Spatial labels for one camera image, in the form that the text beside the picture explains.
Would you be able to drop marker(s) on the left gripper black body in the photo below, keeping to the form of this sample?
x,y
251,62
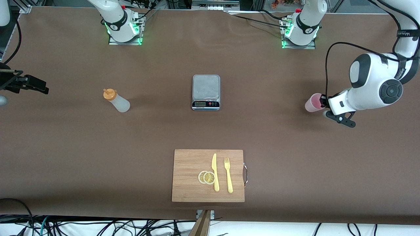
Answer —
x,y
323,100

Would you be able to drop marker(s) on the pink plastic cup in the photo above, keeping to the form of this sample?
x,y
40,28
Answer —
x,y
311,104

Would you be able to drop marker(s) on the orange-capped squeeze bottle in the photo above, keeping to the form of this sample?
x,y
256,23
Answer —
x,y
119,104

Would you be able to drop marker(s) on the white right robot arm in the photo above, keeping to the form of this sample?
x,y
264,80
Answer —
x,y
115,19

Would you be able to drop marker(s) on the brown table cover sheet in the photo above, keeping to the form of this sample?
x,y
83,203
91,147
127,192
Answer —
x,y
98,157

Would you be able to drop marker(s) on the orange flower decoration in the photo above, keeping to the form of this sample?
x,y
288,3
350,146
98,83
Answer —
x,y
275,4

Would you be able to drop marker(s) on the silver digital kitchen scale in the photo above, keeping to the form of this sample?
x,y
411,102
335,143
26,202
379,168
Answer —
x,y
205,87

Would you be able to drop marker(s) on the yellow plastic fork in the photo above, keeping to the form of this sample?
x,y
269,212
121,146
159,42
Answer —
x,y
229,183

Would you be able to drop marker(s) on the yellow plastic knife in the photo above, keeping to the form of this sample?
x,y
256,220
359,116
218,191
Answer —
x,y
214,164

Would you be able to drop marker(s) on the lemon slice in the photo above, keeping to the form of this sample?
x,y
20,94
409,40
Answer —
x,y
209,178
200,177

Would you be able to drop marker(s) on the white power strip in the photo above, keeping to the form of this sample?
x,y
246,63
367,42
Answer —
x,y
215,7

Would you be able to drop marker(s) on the wooden cutting board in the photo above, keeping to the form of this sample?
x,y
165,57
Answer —
x,y
187,170

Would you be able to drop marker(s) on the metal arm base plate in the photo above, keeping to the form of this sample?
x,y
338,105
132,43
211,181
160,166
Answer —
x,y
113,42
308,47

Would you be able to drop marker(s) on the aluminium frame corner bracket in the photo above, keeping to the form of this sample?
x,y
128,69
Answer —
x,y
25,9

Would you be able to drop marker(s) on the small metal post bracket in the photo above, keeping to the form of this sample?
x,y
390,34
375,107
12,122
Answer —
x,y
212,214

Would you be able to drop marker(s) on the wooden post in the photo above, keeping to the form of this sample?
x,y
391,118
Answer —
x,y
201,226

